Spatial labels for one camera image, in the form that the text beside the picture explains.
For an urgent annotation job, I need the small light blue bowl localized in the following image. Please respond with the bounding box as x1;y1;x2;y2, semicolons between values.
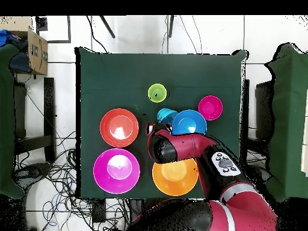
156;107;179;126

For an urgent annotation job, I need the medium blue bowl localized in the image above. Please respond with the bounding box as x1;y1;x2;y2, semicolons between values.
171;109;208;136

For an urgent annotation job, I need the yellow cup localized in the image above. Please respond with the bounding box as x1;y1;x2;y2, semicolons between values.
147;83;168;103

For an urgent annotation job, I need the large orange bowl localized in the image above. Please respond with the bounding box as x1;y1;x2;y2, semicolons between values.
152;157;200;197

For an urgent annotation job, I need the shallow red-orange bowl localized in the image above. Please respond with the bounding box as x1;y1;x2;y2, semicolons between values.
99;108;140;148

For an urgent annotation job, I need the small crimson bowl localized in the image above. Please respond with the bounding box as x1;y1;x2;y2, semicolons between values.
198;95;224;121

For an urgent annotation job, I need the large pink bowl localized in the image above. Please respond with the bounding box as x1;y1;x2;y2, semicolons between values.
93;148;141;195

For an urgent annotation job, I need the dark green table cloth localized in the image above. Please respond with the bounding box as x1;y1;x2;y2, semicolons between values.
75;46;248;200

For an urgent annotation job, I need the black stand leg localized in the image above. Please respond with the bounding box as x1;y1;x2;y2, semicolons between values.
98;15;116;39
166;15;175;39

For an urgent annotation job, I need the green side table cloth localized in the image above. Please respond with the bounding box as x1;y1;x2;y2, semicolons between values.
0;43;27;199
264;43;308;203

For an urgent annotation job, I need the cardboard box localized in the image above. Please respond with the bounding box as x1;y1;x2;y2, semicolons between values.
0;16;49;76

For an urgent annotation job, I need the dark bag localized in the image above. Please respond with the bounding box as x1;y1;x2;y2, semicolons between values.
9;39;33;74

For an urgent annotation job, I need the black metal frame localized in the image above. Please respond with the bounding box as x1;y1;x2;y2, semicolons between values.
245;79;273;157
13;77;57;164

